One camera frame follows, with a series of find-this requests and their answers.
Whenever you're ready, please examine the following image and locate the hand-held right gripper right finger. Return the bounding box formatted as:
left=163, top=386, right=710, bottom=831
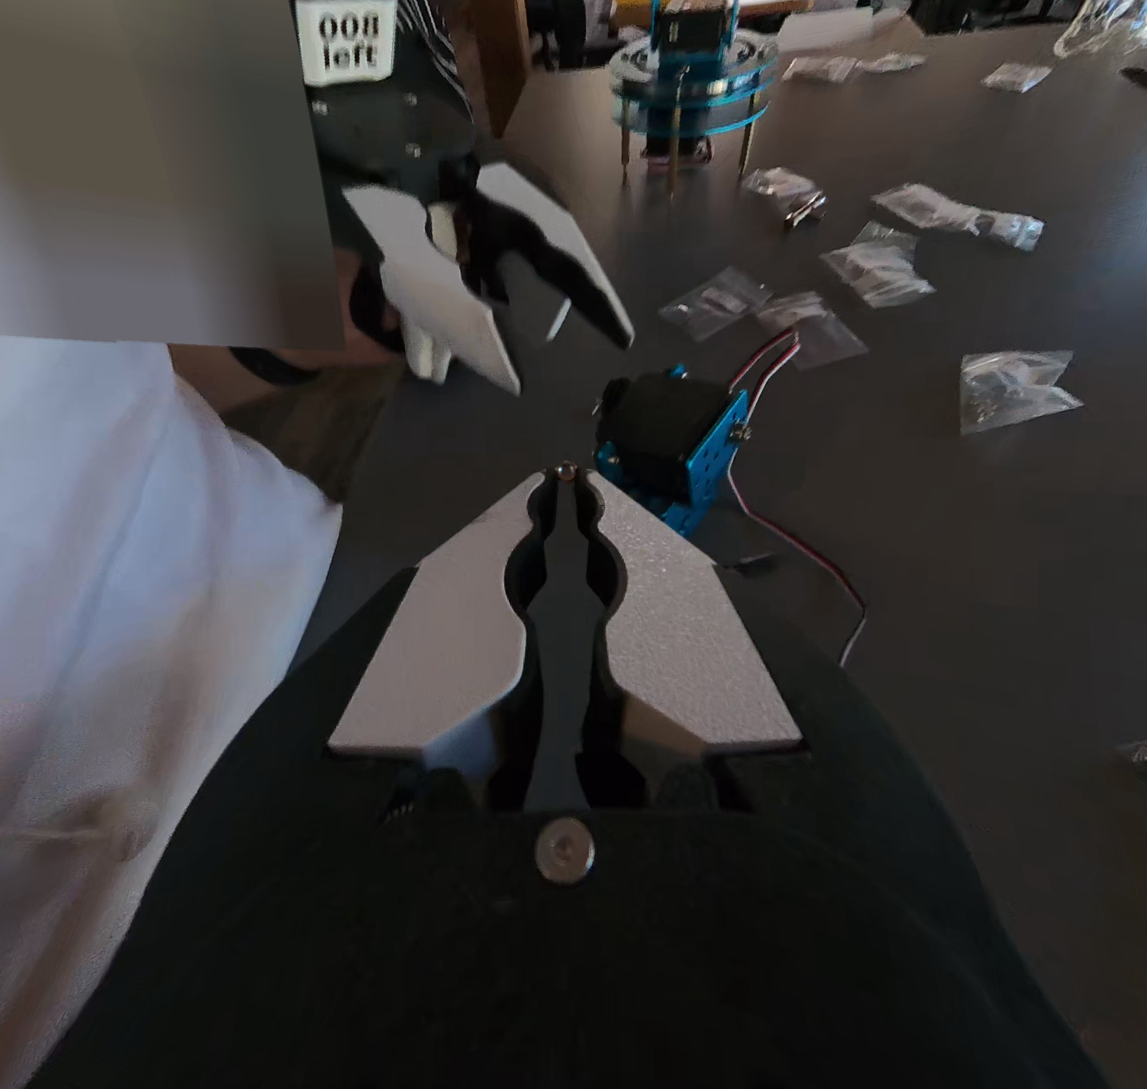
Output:
left=574, top=466, right=803, bottom=811

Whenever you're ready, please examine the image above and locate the striped garment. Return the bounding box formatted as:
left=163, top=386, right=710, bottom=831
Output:
left=398, top=0, right=474, bottom=119

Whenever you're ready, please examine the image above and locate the white flat box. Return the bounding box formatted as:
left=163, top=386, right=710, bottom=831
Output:
left=778, top=10, right=907, bottom=55

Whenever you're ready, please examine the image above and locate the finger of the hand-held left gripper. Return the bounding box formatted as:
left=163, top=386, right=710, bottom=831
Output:
left=455, top=161, right=636, bottom=351
left=343, top=184, right=523, bottom=396

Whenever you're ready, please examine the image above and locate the clear bag of tiny screws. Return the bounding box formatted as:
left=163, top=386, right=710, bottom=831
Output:
left=820, top=222, right=936, bottom=310

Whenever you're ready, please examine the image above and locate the blue robot arm base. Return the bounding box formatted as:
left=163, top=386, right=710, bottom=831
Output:
left=609, top=0, right=781, bottom=203

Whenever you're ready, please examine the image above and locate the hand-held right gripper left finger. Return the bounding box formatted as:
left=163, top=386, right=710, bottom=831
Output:
left=326, top=471, right=564, bottom=811

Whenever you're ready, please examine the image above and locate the clear labelled flat bag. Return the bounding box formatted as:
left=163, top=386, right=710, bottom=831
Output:
left=761, top=294, right=869, bottom=372

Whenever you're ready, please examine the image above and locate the person's white t-shirt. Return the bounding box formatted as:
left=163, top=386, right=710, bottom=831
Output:
left=0, top=337, right=347, bottom=1089

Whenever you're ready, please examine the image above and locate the black wristband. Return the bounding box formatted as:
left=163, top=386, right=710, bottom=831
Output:
left=228, top=348, right=319, bottom=387

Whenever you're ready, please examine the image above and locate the servo cable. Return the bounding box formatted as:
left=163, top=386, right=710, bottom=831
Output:
left=717, top=327, right=869, bottom=669

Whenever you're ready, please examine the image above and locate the blue servo bracket assembly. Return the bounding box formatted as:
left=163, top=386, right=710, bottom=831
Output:
left=592, top=370, right=753, bottom=533

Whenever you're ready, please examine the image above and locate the crumpled clear plastic wrap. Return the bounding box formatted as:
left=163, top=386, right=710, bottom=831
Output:
left=1053, top=0, right=1147, bottom=60

